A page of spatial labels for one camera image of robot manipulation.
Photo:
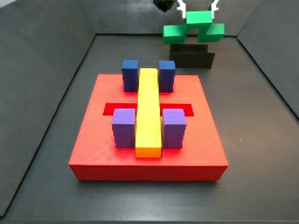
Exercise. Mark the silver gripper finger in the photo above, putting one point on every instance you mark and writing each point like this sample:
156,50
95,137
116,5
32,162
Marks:
180,8
213,7

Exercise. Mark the purple block left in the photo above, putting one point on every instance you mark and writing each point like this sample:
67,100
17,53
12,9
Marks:
123,127

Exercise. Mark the black angle fixture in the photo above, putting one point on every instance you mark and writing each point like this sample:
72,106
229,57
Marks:
191,56

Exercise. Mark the blue block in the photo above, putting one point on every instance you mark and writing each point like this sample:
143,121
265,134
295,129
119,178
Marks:
129,70
165,75

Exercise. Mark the purple block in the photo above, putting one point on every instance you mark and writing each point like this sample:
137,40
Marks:
173,128
123,127

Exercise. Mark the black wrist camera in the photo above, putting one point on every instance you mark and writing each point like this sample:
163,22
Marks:
163,5

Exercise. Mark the yellow long bar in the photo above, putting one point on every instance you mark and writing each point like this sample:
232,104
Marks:
148,121

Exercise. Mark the purple block right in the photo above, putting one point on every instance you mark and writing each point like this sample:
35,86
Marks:
173,128

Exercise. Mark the blue block right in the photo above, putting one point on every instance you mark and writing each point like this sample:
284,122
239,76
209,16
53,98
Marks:
165,75

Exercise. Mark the blue block left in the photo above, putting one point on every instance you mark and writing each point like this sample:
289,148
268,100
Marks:
129,70

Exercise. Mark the red base board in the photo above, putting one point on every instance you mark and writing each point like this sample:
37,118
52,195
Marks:
97,160

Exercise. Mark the green bridge-shaped object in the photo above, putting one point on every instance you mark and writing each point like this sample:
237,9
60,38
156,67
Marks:
199,21

